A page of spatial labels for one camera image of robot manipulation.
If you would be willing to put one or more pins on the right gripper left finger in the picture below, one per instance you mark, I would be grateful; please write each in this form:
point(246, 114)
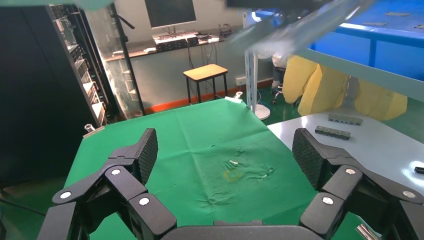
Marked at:
point(116, 198)

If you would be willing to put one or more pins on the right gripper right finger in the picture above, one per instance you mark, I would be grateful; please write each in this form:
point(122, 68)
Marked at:
point(348, 192)

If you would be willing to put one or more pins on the grey slotted metal strip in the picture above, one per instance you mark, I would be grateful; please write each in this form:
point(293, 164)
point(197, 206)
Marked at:
point(332, 132)
point(345, 119)

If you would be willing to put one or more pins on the small black plastic piece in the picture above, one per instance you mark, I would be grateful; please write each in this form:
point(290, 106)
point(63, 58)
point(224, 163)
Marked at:
point(419, 170)

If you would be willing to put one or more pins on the green table cloth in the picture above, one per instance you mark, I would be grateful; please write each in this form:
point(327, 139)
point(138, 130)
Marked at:
point(205, 142)

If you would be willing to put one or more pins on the black chair base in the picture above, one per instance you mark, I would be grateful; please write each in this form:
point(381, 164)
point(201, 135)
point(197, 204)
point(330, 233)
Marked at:
point(279, 89)

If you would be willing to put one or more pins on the black server rack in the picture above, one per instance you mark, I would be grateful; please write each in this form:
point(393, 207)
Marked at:
point(39, 92)

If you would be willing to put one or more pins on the black tripod stand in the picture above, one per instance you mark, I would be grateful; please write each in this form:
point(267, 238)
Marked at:
point(127, 59)

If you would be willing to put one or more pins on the white floor stand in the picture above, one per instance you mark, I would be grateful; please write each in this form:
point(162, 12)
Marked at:
point(251, 82)

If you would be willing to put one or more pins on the long work desk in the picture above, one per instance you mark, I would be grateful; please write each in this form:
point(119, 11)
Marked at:
point(145, 54)

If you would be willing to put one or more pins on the blue plastic bin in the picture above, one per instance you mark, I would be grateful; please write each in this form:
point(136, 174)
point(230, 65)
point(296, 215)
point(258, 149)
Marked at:
point(397, 53)

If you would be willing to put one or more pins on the wooden top stool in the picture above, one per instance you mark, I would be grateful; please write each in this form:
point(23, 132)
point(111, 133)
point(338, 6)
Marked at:
point(205, 72)

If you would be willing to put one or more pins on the perforated steel angle strut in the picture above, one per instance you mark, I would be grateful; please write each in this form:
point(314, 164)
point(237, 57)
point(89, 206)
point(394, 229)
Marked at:
point(298, 30)

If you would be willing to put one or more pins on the grey tape scrap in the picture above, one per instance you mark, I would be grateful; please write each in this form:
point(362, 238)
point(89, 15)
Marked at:
point(372, 24)
point(419, 26)

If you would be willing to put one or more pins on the black computer monitor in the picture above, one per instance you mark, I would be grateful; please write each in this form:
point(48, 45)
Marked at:
point(170, 13)

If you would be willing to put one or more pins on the white wall socket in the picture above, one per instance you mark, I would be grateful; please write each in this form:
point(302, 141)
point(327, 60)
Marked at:
point(241, 80)

